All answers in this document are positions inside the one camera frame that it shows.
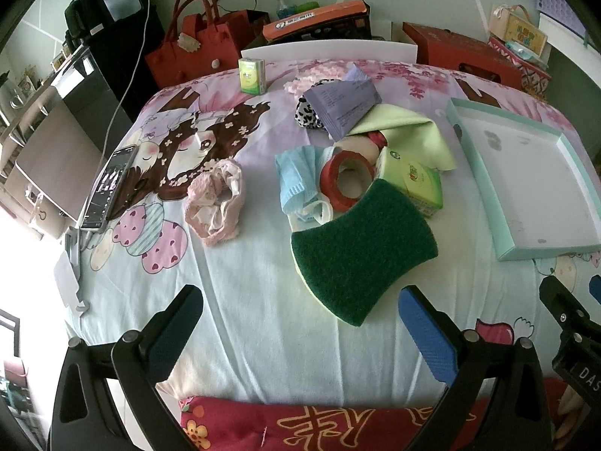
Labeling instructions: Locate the green scouring sponge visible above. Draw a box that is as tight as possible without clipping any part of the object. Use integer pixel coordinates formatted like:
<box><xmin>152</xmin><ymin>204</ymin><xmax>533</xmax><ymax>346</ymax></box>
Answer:
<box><xmin>291</xmin><ymin>179</ymin><xmax>438</xmax><ymax>327</ymax></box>

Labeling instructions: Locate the leopard print scrunchie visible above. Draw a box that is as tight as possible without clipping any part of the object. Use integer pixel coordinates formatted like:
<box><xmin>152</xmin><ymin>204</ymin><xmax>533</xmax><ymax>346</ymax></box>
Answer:
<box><xmin>294</xmin><ymin>96</ymin><xmax>324</xmax><ymax>129</ymax></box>

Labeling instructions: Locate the yellow gift box with handle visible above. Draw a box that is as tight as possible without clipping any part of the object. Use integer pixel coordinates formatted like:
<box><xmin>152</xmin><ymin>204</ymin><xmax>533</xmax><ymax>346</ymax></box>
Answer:
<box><xmin>489</xmin><ymin>4</ymin><xmax>547</xmax><ymax>57</ymax></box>

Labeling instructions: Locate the mint green tray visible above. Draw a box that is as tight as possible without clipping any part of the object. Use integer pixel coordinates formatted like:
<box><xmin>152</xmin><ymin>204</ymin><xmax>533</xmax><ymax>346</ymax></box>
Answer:
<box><xmin>446</xmin><ymin>99</ymin><xmax>600</xmax><ymax>262</ymax></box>

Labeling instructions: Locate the light green cloth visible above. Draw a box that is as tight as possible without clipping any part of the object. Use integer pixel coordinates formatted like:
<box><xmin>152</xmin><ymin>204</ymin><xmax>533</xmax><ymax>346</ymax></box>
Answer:
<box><xmin>348</xmin><ymin>104</ymin><xmax>458</xmax><ymax>171</ymax></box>

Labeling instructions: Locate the white headboard panel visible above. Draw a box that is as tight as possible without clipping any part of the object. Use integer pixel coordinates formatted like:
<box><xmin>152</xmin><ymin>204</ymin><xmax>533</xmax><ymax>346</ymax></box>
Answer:
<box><xmin>242</xmin><ymin>39</ymin><xmax>418</xmax><ymax>63</ymax></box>

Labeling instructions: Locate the red tote bag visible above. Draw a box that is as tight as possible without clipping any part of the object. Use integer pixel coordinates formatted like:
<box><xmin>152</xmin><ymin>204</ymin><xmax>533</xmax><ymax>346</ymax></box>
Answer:
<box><xmin>146</xmin><ymin>0</ymin><xmax>255</xmax><ymax>89</ymax></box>

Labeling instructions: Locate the orange black box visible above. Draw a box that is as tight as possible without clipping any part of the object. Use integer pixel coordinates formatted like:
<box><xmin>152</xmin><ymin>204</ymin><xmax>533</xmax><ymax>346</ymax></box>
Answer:
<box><xmin>263</xmin><ymin>0</ymin><xmax>372</xmax><ymax>44</ymax></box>

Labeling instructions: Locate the blue face mask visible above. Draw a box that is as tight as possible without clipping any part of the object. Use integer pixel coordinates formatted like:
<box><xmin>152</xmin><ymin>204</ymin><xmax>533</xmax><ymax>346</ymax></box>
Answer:
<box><xmin>275</xmin><ymin>145</ymin><xmax>336</xmax><ymax>230</ymax></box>

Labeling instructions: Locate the plastic bottle green cap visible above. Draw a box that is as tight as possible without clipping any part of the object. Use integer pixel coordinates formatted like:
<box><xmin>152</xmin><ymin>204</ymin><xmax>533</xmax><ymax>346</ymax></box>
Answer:
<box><xmin>276</xmin><ymin>0</ymin><xmax>320</xmax><ymax>20</ymax></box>

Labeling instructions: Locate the cartoon print bedsheet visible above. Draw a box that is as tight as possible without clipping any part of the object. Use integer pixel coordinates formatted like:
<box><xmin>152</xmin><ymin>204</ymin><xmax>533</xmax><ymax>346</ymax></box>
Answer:
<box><xmin>68</xmin><ymin>60</ymin><xmax>600</xmax><ymax>407</ymax></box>

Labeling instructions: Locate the small green tissue pack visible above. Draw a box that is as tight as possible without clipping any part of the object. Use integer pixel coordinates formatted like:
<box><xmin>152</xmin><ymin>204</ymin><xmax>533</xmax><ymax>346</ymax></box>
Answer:
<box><xmin>239</xmin><ymin>58</ymin><xmax>267</xmax><ymax>96</ymax></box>

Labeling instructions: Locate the red cardboard box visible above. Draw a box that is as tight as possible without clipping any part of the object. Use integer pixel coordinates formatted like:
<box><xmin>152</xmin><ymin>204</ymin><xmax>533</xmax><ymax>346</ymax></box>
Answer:
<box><xmin>402</xmin><ymin>21</ymin><xmax>521</xmax><ymax>90</ymax></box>

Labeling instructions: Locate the red embroidered cushion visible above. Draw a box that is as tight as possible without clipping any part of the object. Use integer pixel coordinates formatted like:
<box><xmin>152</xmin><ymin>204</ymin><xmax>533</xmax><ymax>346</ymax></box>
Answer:
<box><xmin>179</xmin><ymin>396</ymin><xmax>433</xmax><ymax>451</ymax></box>

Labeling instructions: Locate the black smartphone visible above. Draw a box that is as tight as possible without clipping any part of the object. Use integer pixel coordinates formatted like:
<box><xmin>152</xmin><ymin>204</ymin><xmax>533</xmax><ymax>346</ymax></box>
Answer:
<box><xmin>80</xmin><ymin>145</ymin><xmax>137</xmax><ymax>231</ymax></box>

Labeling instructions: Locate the pink white fuzzy cloth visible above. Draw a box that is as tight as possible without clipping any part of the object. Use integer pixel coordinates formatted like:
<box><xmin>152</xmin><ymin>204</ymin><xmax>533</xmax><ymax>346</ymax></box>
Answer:
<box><xmin>283</xmin><ymin>76</ymin><xmax>330</xmax><ymax>100</ymax></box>

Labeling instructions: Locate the red patterned tin box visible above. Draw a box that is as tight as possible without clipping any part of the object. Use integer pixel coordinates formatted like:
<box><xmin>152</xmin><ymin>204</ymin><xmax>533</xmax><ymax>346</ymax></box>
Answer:
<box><xmin>488</xmin><ymin>36</ymin><xmax>551</xmax><ymax>101</ymax></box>

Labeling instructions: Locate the white charging cable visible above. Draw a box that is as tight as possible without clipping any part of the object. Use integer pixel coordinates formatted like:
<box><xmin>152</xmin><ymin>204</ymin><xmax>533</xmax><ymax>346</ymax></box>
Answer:
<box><xmin>74</xmin><ymin>0</ymin><xmax>153</xmax><ymax>255</ymax></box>

